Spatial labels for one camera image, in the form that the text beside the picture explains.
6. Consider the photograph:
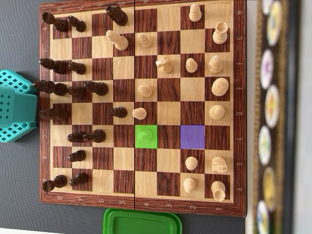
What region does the light wooden bishop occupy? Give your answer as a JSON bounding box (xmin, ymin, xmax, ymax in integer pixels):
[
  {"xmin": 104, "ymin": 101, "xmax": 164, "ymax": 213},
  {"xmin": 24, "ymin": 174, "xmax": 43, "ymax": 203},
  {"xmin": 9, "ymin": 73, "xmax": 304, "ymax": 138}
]
[
  {"xmin": 105, "ymin": 30, "xmax": 129, "ymax": 51},
  {"xmin": 208, "ymin": 55, "xmax": 223, "ymax": 75}
]

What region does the light wooden king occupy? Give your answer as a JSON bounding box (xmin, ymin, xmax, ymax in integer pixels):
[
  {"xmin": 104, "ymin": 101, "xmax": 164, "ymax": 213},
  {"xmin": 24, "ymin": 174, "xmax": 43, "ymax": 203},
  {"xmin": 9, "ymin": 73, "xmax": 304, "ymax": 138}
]
[{"xmin": 211, "ymin": 77, "xmax": 230, "ymax": 97}]

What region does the black gold patterned game box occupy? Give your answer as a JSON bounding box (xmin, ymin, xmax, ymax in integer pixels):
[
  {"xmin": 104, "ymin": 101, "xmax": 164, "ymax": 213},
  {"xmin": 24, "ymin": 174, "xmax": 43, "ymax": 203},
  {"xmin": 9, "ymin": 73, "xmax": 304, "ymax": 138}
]
[{"xmin": 251, "ymin": 0, "xmax": 302, "ymax": 234}]

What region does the dark wooden bishop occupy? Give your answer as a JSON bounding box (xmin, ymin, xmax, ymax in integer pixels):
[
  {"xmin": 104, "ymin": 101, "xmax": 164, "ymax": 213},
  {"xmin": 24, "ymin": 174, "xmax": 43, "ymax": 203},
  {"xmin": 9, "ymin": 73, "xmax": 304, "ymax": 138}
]
[
  {"xmin": 83, "ymin": 80, "xmax": 109, "ymax": 97},
  {"xmin": 39, "ymin": 58, "xmax": 67, "ymax": 75}
]

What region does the light wooden pawn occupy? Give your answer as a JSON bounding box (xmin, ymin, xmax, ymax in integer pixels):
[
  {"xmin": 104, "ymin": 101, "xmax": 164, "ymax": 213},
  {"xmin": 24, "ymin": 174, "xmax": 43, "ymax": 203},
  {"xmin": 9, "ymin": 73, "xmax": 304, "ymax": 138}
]
[
  {"xmin": 137, "ymin": 130, "xmax": 153, "ymax": 142},
  {"xmin": 136, "ymin": 32, "xmax": 153, "ymax": 49},
  {"xmin": 132, "ymin": 107, "xmax": 148, "ymax": 121},
  {"xmin": 183, "ymin": 177, "xmax": 197, "ymax": 195},
  {"xmin": 185, "ymin": 58, "xmax": 198, "ymax": 74},
  {"xmin": 138, "ymin": 84, "xmax": 154, "ymax": 98},
  {"xmin": 189, "ymin": 3, "xmax": 203, "ymax": 23},
  {"xmin": 185, "ymin": 156, "xmax": 199, "ymax": 171}
]

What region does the dark wooden pawn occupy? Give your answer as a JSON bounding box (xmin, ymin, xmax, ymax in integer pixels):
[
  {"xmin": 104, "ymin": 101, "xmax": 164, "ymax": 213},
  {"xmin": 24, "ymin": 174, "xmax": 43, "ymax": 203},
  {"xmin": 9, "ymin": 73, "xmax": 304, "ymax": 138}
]
[
  {"xmin": 67, "ymin": 86, "xmax": 87, "ymax": 98},
  {"xmin": 111, "ymin": 107, "xmax": 128, "ymax": 119},
  {"xmin": 68, "ymin": 61, "xmax": 87, "ymax": 75},
  {"xmin": 68, "ymin": 150, "xmax": 87, "ymax": 163},
  {"xmin": 69, "ymin": 173, "xmax": 89, "ymax": 187},
  {"xmin": 67, "ymin": 15, "xmax": 87, "ymax": 33},
  {"xmin": 67, "ymin": 131, "xmax": 85, "ymax": 143}
]

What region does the wooden folding chessboard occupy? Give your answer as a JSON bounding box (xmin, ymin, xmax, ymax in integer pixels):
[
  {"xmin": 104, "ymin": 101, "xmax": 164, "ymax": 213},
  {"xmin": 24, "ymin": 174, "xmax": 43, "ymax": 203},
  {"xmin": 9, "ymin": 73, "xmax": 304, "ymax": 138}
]
[{"xmin": 39, "ymin": 0, "xmax": 247, "ymax": 218}]

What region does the dark wooden knight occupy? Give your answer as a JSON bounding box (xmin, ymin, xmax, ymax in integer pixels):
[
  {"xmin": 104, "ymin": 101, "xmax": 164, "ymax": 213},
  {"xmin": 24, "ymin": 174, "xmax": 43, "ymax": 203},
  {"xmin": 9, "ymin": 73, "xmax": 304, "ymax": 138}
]
[
  {"xmin": 105, "ymin": 5, "xmax": 128, "ymax": 26},
  {"xmin": 82, "ymin": 129, "xmax": 106, "ymax": 143}
]

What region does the dark wooden king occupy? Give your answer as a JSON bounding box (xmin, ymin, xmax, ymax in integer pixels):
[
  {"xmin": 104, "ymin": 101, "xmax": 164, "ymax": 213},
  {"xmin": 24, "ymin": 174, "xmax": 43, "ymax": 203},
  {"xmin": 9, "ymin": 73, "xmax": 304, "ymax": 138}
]
[{"xmin": 33, "ymin": 80, "xmax": 69, "ymax": 97}]

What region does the green plastic lid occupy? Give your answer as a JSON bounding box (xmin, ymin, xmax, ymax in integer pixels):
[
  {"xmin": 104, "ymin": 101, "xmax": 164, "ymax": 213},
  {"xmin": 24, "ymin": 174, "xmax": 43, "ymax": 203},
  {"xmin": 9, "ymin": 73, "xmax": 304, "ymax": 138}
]
[{"xmin": 102, "ymin": 208, "xmax": 183, "ymax": 234}]

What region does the light wooden rook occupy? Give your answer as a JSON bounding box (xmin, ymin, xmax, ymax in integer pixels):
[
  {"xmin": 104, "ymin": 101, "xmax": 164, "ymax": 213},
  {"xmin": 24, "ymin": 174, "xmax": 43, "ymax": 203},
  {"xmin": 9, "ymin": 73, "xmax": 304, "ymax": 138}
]
[
  {"xmin": 211, "ymin": 180, "xmax": 226, "ymax": 202},
  {"xmin": 212, "ymin": 21, "xmax": 229, "ymax": 45}
]

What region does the dark wooden rook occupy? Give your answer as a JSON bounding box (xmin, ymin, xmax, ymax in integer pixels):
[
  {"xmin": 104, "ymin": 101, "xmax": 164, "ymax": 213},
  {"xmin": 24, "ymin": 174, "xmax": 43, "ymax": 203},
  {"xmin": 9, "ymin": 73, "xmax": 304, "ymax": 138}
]
[
  {"xmin": 42, "ymin": 175, "xmax": 68, "ymax": 192},
  {"xmin": 42, "ymin": 12, "xmax": 69, "ymax": 33}
]

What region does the light wooden knight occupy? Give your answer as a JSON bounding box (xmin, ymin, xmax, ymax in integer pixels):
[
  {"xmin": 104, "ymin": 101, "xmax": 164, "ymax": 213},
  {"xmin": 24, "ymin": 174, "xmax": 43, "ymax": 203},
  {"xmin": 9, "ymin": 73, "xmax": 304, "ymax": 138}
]
[
  {"xmin": 211, "ymin": 156, "xmax": 229, "ymax": 175},
  {"xmin": 156, "ymin": 55, "xmax": 174, "ymax": 75}
]

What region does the dark wooden queen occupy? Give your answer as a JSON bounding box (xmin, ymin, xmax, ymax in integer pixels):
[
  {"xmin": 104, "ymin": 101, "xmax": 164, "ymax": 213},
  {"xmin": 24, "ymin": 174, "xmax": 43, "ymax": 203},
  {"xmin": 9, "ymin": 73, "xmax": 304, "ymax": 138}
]
[{"xmin": 39, "ymin": 107, "xmax": 70, "ymax": 121}]

